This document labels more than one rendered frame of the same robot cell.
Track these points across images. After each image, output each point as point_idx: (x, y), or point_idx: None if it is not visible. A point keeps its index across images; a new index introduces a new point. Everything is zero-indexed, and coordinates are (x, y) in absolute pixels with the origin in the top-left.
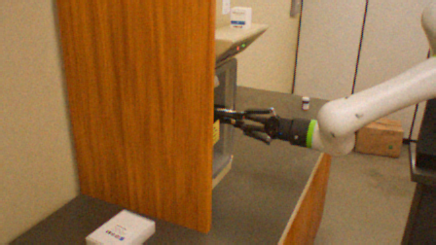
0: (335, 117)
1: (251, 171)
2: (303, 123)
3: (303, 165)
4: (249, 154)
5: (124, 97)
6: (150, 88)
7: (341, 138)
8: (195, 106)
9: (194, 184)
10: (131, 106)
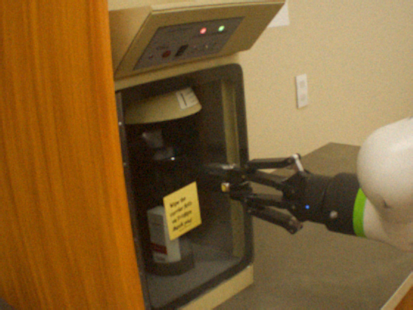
0: (382, 159)
1: (289, 288)
2: (348, 184)
3: (389, 274)
4: (302, 256)
5: (7, 136)
6: (29, 116)
7: (402, 209)
8: (83, 142)
9: (110, 301)
10: (15, 151)
